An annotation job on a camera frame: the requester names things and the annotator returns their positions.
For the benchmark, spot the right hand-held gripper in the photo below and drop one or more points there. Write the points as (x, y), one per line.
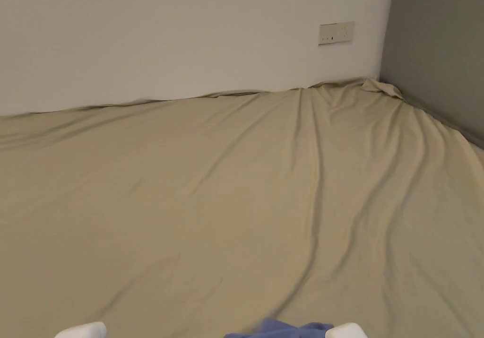
(348, 331)

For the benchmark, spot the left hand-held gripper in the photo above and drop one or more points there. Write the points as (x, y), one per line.
(84, 331)

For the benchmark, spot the blue garment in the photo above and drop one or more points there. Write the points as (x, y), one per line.
(280, 331)

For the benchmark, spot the bed with beige sheet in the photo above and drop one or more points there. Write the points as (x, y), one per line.
(211, 186)

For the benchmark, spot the grey padded headboard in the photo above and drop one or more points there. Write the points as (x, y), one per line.
(435, 50)

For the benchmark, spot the beige wall socket panel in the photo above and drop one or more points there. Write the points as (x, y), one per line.
(337, 33)

